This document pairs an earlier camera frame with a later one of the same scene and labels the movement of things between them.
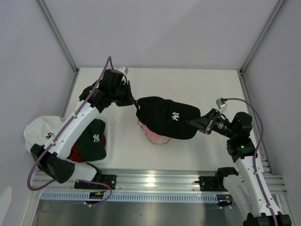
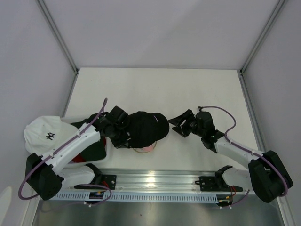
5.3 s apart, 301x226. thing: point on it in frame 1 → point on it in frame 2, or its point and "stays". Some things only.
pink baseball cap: x=154 y=138 → x=147 y=149
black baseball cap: x=166 y=117 → x=145 y=128
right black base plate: x=209 y=183 stays
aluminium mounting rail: x=146 y=181 stays
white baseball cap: x=40 y=130 stays
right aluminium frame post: x=280 y=4 stays
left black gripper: x=129 y=99 → x=123 y=142
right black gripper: x=206 y=123 → x=182 y=129
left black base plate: x=109 y=179 stays
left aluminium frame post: x=56 y=32 stays
